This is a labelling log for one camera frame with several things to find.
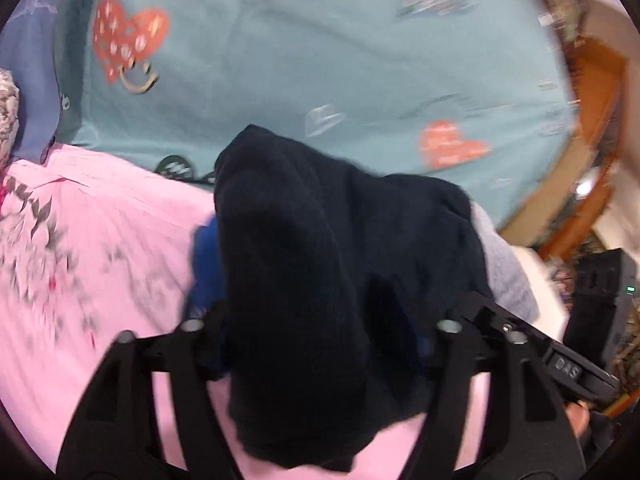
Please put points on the grey folded garment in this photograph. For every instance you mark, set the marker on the grey folded garment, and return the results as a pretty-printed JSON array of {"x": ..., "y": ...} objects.
[{"x": 500, "y": 265}]

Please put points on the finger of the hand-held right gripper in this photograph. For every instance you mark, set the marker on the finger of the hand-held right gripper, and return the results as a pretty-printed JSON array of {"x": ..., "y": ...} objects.
[{"x": 492, "y": 312}]

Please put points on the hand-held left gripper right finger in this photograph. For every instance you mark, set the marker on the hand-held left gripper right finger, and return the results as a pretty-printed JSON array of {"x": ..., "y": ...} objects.
[{"x": 450, "y": 360}]

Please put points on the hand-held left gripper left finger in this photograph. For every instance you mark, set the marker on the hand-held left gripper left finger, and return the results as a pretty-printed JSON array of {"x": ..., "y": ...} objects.
[{"x": 190, "y": 360}]

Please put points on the pink floral bed sheet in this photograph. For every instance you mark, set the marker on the pink floral bed sheet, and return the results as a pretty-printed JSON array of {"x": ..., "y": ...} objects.
[{"x": 110, "y": 240}]

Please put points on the blue folded shorts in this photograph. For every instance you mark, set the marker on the blue folded shorts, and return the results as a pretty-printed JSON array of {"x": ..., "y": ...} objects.
[{"x": 205, "y": 270}]

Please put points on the black pants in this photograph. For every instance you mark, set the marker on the black pants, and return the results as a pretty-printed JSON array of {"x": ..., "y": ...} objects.
[{"x": 300, "y": 260}]

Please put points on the wooden bed frame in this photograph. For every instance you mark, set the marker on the wooden bed frame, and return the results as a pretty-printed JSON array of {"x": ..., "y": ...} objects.
[{"x": 585, "y": 125}]

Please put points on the person's right hand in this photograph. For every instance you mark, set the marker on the person's right hand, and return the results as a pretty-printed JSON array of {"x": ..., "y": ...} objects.
[{"x": 577, "y": 417}]

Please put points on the teal heart-printed sheet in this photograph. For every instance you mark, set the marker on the teal heart-printed sheet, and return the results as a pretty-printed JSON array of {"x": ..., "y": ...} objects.
[{"x": 310, "y": 50}]

